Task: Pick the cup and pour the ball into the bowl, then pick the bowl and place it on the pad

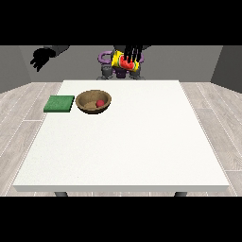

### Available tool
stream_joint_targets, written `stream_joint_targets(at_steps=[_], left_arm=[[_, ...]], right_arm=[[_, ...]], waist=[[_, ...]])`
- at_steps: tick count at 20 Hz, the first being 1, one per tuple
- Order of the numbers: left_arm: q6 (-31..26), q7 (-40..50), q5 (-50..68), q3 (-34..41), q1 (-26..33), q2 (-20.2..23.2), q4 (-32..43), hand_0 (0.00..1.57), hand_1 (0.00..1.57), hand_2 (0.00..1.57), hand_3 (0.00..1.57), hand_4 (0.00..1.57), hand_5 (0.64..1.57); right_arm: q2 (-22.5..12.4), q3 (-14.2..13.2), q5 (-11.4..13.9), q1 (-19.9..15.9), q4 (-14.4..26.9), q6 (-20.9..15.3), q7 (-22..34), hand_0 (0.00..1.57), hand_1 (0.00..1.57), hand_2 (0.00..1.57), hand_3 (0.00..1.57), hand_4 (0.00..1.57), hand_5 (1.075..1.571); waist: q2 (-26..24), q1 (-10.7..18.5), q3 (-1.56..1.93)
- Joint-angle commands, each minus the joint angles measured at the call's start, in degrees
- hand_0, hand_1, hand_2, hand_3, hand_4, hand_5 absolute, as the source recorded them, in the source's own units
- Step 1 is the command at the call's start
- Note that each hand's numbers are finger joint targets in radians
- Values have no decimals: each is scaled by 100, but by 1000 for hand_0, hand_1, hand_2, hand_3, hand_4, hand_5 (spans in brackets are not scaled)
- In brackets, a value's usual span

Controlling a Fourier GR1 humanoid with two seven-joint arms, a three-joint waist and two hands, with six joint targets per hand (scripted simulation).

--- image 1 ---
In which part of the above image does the brown wooden bowl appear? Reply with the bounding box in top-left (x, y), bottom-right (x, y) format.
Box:
top-left (75, 89), bottom-right (112, 115)

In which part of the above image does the green square pad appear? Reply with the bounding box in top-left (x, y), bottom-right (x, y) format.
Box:
top-left (43, 95), bottom-right (76, 113)

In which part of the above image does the yellow cup with melon print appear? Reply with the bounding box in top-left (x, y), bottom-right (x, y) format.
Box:
top-left (111, 50), bottom-right (141, 73)

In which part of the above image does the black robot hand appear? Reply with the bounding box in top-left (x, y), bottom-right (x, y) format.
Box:
top-left (123, 45), bottom-right (144, 62)
top-left (29, 47), bottom-right (57, 73)

